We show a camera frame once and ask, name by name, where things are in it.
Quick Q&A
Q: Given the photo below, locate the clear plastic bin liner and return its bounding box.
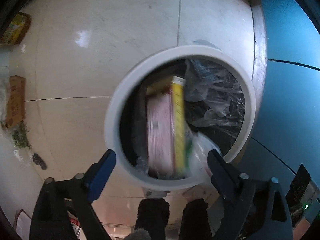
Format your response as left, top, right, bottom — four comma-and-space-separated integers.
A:
184, 59, 245, 141

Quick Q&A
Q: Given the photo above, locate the left grey slipper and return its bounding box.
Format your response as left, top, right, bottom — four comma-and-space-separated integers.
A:
142, 187, 170, 199

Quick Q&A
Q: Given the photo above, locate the right black trouser leg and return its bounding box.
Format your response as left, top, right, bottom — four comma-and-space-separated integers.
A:
178, 199, 212, 239

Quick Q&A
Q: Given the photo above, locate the clear plastic bag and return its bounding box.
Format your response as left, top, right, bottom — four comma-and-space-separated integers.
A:
185, 131, 222, 182

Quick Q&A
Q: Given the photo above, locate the pink and yellow box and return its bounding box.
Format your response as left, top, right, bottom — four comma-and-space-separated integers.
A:
146, 76, 189, 180

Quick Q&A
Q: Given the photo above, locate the left black trouser leg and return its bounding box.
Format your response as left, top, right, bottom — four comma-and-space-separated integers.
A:
135, 198, 170, 239

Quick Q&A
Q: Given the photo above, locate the white round trash bin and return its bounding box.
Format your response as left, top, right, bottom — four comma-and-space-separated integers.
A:
103, 45, 257, 191

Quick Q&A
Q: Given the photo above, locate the blue kitchen cabinet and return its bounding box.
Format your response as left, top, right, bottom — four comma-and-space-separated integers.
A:
239, 0, 319, 192

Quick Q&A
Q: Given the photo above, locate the brown cardboard box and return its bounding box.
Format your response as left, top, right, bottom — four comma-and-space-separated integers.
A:
5, 75, 25, 129

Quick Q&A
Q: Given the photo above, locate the black trouser leg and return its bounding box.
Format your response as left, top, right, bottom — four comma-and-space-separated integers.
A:
178, 199, 212, 239
135, 198, 170, 239

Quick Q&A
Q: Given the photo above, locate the dark scrap on floor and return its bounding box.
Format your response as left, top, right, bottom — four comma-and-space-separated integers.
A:
32, 153, 48, 170

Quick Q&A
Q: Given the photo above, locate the yellow oil bottle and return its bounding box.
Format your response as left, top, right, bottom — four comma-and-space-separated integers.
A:
1, 12, 31, 45

